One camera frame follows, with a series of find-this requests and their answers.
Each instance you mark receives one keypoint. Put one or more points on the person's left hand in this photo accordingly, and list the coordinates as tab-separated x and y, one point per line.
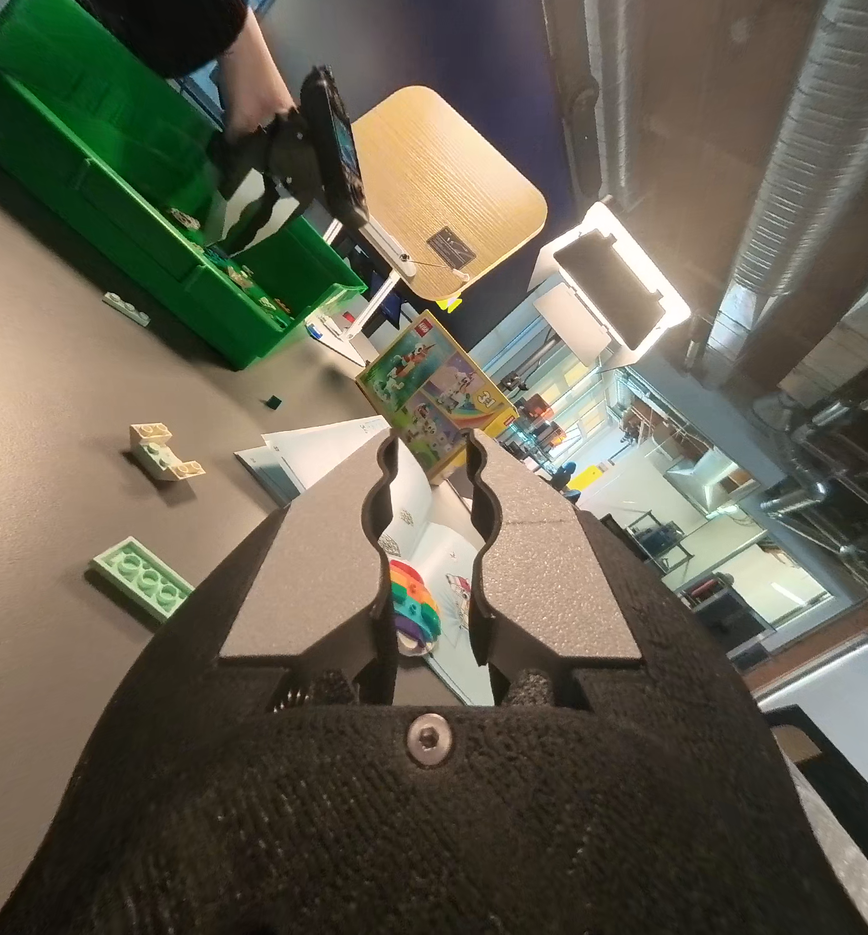
258	87

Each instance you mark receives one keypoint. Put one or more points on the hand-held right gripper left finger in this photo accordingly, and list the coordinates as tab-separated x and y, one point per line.
309	584

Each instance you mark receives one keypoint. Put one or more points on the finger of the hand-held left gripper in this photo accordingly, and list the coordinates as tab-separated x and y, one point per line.
277	208
244	172

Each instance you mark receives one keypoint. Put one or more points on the person's left forearm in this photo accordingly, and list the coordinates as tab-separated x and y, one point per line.
171	29

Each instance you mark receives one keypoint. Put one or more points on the light wood side table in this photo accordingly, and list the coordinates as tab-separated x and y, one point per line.
441	161

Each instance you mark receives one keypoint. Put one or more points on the white lego bracket assembly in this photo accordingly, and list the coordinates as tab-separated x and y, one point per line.
163	453

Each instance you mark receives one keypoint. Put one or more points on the lego pieces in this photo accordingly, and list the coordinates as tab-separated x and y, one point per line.
182	217

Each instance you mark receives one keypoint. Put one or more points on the green plastic bin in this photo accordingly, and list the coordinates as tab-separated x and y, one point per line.
47	109

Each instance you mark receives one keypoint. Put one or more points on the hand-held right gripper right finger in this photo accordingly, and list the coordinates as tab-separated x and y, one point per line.
558	584

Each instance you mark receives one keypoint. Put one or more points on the silver ventilation duct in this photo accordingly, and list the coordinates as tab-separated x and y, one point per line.
806	146

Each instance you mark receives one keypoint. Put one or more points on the narrow light green lego plate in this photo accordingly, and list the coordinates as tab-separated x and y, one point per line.
127	308

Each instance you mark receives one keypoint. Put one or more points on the rainbow lego piece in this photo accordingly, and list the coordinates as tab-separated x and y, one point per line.
412	599

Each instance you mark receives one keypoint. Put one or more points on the lego set box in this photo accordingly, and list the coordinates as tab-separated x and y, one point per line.
419	380

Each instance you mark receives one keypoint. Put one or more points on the studio light panel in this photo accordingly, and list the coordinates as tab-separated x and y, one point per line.
609	292

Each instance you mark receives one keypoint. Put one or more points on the open lego instruction booklet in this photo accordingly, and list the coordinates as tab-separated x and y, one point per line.
317	453

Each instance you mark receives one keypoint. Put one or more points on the wide light green lego plate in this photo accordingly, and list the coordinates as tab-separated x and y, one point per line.
142	577

